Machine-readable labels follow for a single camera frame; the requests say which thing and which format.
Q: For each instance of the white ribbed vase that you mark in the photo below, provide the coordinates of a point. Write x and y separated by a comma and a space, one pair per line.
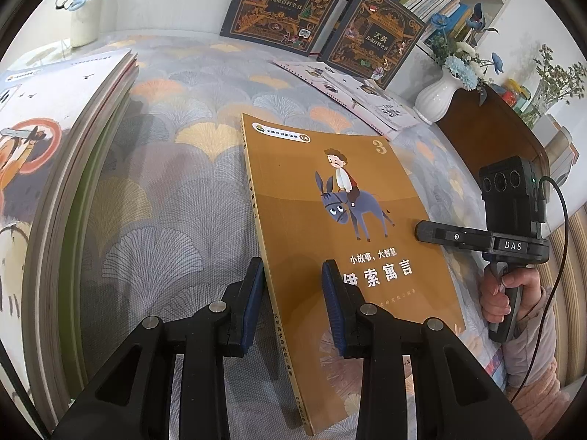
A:
435, 96

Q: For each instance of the person's right forearm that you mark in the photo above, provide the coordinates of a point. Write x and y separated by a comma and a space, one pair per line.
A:
532, 376

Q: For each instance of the white bottle blue lid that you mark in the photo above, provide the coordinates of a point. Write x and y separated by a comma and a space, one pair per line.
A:
85, 23

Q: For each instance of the pale stacked boxes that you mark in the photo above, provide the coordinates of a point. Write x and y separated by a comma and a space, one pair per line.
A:
562, 142

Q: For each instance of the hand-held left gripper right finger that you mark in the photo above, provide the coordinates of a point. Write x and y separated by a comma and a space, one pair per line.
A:
332, 307

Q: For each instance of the white costume picture book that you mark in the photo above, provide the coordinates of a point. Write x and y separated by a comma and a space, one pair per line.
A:
348, 87

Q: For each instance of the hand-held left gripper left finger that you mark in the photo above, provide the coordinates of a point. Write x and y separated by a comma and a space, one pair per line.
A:
252, 305

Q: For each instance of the blue white artificial flowers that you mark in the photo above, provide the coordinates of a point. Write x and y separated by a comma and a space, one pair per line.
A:
458, 66

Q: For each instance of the ochre donkey rider book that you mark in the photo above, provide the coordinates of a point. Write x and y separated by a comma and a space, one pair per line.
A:
321, 169

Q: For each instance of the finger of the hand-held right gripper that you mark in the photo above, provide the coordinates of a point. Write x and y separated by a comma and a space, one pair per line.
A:
454, 237

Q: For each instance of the dark ornate encyclopedia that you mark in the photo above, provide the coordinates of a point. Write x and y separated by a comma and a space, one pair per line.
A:
371, 36
284, 4

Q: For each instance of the person's right hand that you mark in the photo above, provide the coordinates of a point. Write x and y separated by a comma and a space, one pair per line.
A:
493, 302

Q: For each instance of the stack of thin books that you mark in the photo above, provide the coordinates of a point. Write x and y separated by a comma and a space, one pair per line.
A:
46, 114

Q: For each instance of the colourful storage jar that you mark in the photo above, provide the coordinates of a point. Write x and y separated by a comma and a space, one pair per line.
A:
516, 96

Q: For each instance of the glass vase green sprigs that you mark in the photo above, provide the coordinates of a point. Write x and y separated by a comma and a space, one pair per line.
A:
539, 105

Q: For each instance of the brown wooden cabinet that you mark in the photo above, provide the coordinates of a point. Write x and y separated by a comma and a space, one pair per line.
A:
495, 133

